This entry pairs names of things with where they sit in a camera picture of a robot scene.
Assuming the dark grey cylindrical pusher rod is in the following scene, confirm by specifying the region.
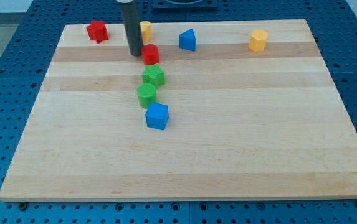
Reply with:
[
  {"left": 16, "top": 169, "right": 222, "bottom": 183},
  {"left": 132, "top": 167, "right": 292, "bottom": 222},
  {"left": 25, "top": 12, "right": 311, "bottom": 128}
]
[{"left": 117, "top": 0, "right": 143, "bottom": 57}]

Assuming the yellow heart block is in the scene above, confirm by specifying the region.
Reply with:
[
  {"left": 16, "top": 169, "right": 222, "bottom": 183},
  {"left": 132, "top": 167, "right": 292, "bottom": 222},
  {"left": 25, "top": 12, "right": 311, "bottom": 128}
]
[{"left": 140, "top": 21, "right": 153, "bottom": 44}]

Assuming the red star block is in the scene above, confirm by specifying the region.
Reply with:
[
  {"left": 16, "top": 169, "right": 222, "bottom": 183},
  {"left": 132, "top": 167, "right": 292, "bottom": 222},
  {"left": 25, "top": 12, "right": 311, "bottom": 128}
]
[{"left": 86, "top": 21, "right": 109, "bottom": 44}]

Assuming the blue triangle block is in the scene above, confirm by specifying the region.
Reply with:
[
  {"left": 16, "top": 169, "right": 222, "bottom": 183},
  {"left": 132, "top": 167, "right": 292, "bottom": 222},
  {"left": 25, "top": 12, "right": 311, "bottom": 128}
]
[{"left": 179, "top": 29, "right": 196, "bottom": 52}]

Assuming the green star block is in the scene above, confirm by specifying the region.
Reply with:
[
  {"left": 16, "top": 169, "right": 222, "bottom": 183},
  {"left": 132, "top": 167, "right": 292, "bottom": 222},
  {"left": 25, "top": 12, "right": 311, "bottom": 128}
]
[{"left": 142, "top": 63, "right": 165, "bottom": 88}]

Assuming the red cylinder block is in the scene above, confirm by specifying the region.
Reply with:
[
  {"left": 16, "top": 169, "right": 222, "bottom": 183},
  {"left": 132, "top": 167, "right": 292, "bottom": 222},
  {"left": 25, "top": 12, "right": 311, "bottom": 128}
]
[{"left": 141, "top": 44, "right": 160, "bottom": 65}]

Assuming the green cylinder block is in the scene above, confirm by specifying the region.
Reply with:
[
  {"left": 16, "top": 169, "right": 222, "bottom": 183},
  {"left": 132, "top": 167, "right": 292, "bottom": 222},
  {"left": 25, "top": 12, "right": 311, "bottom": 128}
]
[{"left": 137, "top": 83, "right": 158, "bottom": 108}]

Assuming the blue cube block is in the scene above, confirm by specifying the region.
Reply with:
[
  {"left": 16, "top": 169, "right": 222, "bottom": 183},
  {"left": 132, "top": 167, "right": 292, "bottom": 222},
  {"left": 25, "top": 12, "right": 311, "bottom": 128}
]
[{"left": 145, "top": 102, "right": 169, "bottom": 130}]

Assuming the yellow hexagon block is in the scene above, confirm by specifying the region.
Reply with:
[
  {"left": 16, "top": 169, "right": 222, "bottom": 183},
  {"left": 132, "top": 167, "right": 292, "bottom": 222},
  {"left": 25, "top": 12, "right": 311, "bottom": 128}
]
[{"left": 248, "top": 29, "right": 269, "bottom": 52}]

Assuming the light wooden board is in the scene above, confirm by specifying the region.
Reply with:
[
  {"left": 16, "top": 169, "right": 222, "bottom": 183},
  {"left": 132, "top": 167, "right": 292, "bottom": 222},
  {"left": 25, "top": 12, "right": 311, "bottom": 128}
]
[{"left": 0, "top": 19, "right": 357, "bottom": 202}]

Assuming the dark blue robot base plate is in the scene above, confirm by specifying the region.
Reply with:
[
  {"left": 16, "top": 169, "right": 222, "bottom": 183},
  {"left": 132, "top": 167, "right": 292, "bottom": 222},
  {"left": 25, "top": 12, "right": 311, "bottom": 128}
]
[{"left": 150, "top": 0, "right": 219, "bottom": 11}]

